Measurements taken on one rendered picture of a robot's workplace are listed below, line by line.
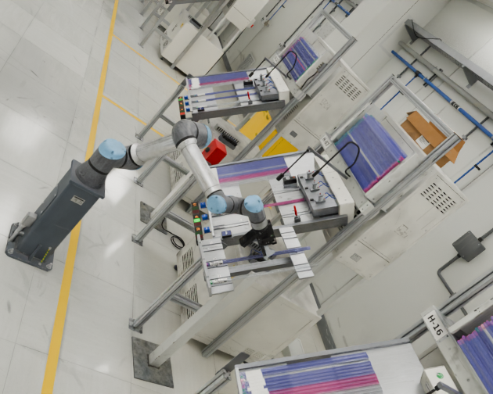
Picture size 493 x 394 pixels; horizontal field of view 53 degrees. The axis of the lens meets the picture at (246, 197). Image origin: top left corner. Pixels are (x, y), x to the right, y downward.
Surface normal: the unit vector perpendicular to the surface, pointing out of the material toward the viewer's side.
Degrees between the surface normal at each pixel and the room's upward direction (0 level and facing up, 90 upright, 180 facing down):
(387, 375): 44
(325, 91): 90
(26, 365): 0
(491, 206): 90
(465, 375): 90
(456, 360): 90
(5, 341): 0
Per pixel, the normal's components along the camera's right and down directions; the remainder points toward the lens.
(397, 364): -0.03, -0.80
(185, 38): 0.16, 0.58
